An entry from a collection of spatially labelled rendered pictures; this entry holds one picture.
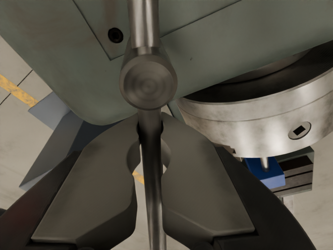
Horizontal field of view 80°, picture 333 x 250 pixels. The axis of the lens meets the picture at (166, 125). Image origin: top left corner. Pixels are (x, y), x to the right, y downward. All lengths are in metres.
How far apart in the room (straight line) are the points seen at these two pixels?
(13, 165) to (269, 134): 2.62
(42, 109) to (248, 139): 0.83
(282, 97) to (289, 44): 0.07
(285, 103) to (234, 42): 0.12
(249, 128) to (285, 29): 0.15
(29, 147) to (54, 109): 1.49
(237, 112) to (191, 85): 0.10
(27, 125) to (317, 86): 2.14
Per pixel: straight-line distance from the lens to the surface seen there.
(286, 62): 0.34
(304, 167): 0.95
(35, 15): 0.23
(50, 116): 0.99
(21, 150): 2.50
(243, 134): 0.33
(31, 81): 1.90
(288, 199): 1.37
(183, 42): 0.21
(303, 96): 0.31
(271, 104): 0.30
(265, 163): 0.64
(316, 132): 0.38
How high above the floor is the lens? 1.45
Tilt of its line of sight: 51 degrees down
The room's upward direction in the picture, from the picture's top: 177 degrees clockwise
